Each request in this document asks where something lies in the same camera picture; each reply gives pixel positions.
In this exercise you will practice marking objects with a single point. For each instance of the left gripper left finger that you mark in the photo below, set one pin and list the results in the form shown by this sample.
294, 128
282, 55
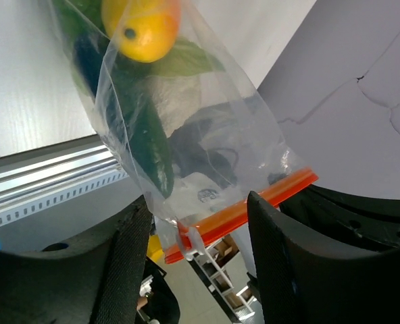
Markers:
93, 277

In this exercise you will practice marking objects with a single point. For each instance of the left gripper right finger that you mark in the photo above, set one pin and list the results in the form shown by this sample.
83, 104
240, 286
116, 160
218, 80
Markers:
307, 277

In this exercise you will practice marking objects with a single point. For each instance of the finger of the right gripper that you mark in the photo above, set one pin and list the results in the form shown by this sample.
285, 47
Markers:
364, 222

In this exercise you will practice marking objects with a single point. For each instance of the clear zip bag orange zipper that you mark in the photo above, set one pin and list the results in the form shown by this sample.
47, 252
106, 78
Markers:
228, 86

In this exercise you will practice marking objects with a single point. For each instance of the dark green cucumber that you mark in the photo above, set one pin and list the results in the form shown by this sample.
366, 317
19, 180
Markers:
121, 93

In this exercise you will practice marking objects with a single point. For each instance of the white cauliflower with leaves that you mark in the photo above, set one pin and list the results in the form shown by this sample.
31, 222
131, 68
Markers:
175, 82

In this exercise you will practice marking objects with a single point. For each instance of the yellow orange mango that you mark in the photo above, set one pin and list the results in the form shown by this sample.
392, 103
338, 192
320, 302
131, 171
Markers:
143, 31

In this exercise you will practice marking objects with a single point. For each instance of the green grape bunch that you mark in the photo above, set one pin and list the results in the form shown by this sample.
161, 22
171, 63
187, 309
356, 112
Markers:
83, 36

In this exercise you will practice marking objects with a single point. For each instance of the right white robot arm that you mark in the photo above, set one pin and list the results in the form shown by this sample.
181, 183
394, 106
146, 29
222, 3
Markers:
224, 152

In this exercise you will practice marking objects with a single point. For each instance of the background white shelf unit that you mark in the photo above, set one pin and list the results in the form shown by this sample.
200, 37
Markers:
223, 272

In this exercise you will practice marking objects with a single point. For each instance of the white slotted cable duct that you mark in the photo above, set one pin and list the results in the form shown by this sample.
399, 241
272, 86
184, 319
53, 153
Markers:
26, 204

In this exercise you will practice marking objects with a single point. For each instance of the aluminium front rail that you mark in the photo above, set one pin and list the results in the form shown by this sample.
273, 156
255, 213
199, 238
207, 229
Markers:
30, 171

